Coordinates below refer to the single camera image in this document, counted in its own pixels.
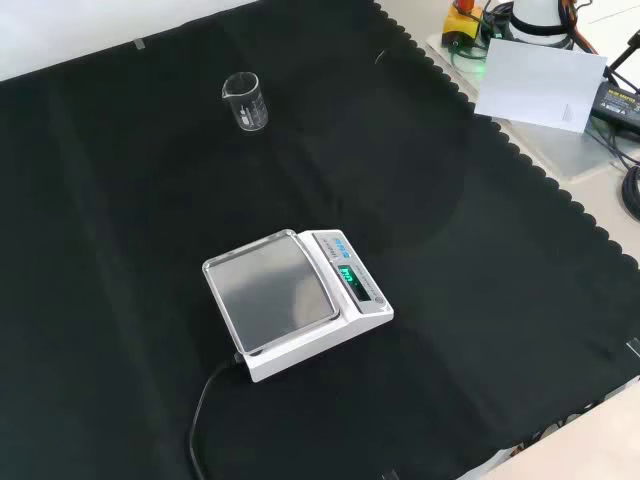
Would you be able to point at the clear glass beaker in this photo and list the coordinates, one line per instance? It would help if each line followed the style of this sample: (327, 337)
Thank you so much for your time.
(248, 105)

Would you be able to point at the grey tape strip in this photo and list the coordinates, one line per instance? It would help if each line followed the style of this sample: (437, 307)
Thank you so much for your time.
(139, 44)

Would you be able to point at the black tripod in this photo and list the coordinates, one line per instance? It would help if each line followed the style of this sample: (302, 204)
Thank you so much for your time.
(622, 62)

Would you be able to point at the black power adapter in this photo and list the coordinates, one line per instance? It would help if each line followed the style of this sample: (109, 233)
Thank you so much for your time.
(620, 104)

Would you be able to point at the yellow stop button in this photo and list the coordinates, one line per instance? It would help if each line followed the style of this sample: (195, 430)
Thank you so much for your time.
(462, 22)

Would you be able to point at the white electronic balance steel pan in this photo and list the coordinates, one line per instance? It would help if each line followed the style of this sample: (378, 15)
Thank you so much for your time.
(295, 300)

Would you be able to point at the black scalloped bench cloth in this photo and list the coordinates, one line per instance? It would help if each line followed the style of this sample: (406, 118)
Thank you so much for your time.
(250, 225)

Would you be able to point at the grey metal base plate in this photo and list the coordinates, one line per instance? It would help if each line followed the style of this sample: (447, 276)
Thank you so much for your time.
(560, 145)

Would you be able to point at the pale white board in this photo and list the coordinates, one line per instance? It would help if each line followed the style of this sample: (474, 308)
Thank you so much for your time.
(540, 92)

